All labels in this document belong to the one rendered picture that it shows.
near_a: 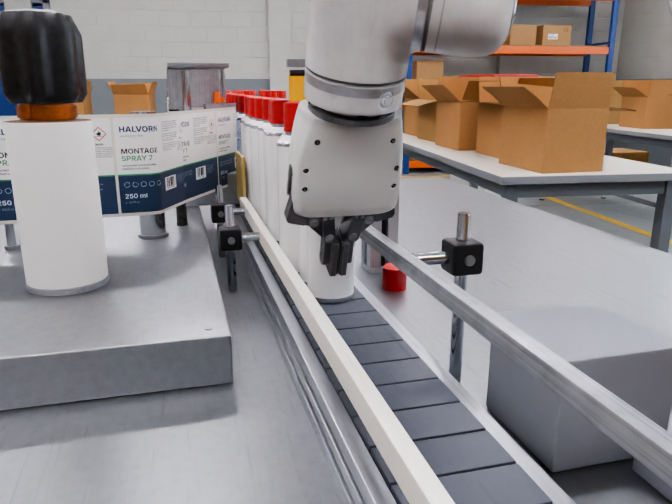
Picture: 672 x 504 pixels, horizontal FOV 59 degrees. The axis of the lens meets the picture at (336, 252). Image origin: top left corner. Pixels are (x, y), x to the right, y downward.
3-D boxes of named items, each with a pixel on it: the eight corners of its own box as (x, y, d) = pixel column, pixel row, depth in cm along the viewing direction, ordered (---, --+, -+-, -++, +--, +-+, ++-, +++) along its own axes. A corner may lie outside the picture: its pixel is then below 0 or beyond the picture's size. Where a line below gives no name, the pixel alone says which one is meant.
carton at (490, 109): (447, 152, 305) (451, 76, 295) (544, 150, 314) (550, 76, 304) (483, 162, 263) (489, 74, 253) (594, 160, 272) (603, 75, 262)
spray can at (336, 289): (304, 289, 68) (301, 104, 63) (348, 287, 69) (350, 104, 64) (310, 305, 63) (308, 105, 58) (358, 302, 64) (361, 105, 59)
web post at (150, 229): (138, 233, 94) (127, 110, 89) (169, 232, 95) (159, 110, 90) (137, 240, 90) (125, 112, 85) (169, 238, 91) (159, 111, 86)
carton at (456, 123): (417, 144, 344) (419, 76, 334) (490, 143, 353) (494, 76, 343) (445, 152, 303) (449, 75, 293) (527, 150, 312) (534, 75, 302)
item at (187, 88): (174, 194, 126) (164, 67, 119) (236, 192, 130) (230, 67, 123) (174, 207, 113) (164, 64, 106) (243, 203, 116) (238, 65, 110)
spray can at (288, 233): (273, 267, 76) (268, 102, 71) (310, 262, 79) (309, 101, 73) (289, 279, 72) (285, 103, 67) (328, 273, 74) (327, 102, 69)
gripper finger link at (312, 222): (335, 203, 59) (329, 259, 62) (303, 204, 58) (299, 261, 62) (343, 220, 56) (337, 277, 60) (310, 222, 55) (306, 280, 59)
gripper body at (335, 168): (395, 78, 55) (379, 186, 61) (285, 78, 52) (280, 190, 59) (425, 110, 49) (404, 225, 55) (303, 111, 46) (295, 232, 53)
